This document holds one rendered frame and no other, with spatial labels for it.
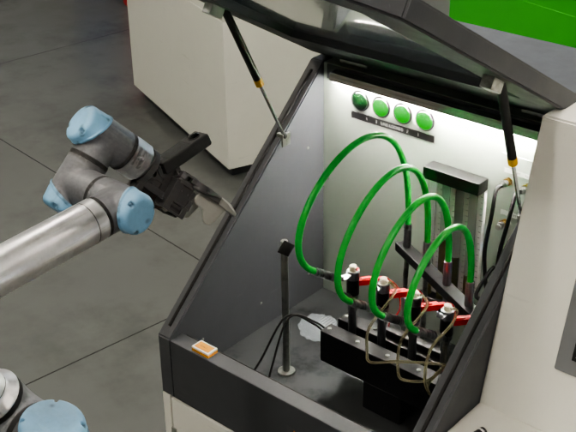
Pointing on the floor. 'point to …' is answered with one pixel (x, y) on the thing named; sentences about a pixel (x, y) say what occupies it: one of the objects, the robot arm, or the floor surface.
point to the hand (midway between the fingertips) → (222, 206)
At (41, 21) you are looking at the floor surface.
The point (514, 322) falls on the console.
